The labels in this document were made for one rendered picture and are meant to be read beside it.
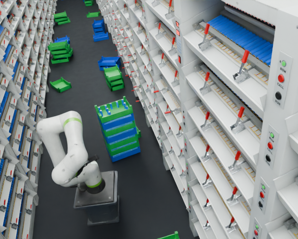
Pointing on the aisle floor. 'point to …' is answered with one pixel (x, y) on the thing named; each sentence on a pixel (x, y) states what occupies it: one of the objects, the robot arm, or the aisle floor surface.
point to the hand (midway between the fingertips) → (88, 162)
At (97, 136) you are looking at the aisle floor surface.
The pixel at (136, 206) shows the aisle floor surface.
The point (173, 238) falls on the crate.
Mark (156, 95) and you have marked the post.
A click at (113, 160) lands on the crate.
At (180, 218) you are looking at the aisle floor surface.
